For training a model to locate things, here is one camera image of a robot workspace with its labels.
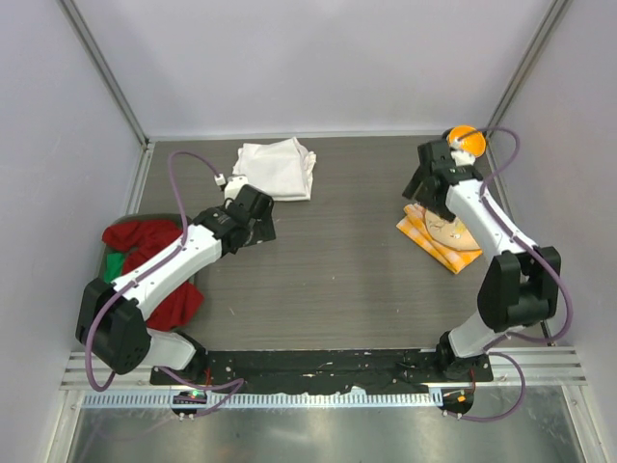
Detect red t-shirt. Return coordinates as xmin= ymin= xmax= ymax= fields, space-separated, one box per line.
xmin=101 ymin=219 xmax=205 ymax=333

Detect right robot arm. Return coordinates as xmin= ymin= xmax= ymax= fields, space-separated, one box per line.
xmin=403 ymin=139 xmax=561 ymax=381

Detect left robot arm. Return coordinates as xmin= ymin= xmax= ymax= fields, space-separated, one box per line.
xmin=75 ymin=184 xmax=276 ymax=385

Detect orange bowl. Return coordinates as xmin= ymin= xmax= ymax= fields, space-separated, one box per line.
xmin=445 ymin=125 xmax=487 ymax=158

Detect orange checkered cloth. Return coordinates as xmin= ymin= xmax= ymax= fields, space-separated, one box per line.
xmin=396 ymin=204 xmax=483 ymax=274

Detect grey plastic tray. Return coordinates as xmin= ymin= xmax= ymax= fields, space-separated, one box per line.
xmin=99 ymin=213 xmax=182 ymax=279

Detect folded white t-shirt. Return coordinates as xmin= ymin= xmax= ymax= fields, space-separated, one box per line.
xmin=232 ymin=137 xmax=317 ymax=202

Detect embroidered round plate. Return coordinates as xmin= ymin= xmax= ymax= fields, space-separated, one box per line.
xmin=423 ymin=209 xmax=480 ymax=252

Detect green t-shirt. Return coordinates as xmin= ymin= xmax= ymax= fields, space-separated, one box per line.
xmin=103 ymin=252 xmax=126 ymax=283

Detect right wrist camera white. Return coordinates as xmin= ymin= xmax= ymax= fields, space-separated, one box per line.
xmin=450 ymin=150 xmax=476 ymax=167

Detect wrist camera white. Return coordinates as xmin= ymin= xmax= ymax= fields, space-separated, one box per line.
xmin=450 ymin=150 xmax=476 ymax=167
xmin=214 ymin=174 xmax=248 ymax=200

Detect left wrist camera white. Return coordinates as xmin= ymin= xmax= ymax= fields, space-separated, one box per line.
xmin=214 ymin=174 xmax=248 ymax=200

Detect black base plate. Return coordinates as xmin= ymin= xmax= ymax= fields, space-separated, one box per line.
xmin=175 ymin=349 xmax=494 ymax=395

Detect white slotted cable duct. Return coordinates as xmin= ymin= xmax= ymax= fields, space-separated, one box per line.
xmin=82 ymin=387 xmax=443 ymax=410

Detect aluminium rail frame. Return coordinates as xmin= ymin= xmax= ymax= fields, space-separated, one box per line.
xmin=60 ymin=347 xmax=587 ymax=391

